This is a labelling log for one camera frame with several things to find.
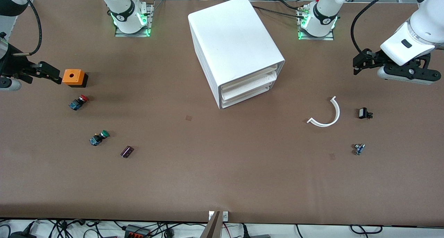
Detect brown slanted post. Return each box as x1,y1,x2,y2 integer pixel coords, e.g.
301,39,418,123
200,211,223,238

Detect white curved plastic clamp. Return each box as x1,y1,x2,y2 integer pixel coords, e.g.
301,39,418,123
307,96,341,128

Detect black looped floor cable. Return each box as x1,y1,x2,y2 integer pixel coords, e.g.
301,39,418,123
350,224,383,236

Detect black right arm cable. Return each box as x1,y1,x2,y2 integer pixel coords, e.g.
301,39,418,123
14,0,43,56

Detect green push button switch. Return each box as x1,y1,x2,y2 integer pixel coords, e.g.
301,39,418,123
89,130,110,147

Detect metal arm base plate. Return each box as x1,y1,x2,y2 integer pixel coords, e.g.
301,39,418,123
298,6,335,41
114,2,154,37

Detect white post bracket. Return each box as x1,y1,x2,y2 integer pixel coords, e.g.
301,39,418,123
208,211,229,222

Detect black power strip orange sockets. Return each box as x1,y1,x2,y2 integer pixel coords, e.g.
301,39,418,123
124,224,152,238

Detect orange box with hole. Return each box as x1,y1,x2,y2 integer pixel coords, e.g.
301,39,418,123
62,69,88,88

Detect black cable on table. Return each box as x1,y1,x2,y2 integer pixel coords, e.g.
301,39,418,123
252,6,306,19
273,0,302,11

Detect white drawer cabinet shell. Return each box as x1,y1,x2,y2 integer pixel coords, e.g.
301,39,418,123
188,0,286,110

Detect white plastic drawer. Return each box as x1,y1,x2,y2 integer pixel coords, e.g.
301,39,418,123
221,79,277,101
221,65,279,93
221,86,272,109

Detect red push button switch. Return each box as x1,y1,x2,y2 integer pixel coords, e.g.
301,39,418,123
68,95,89,111

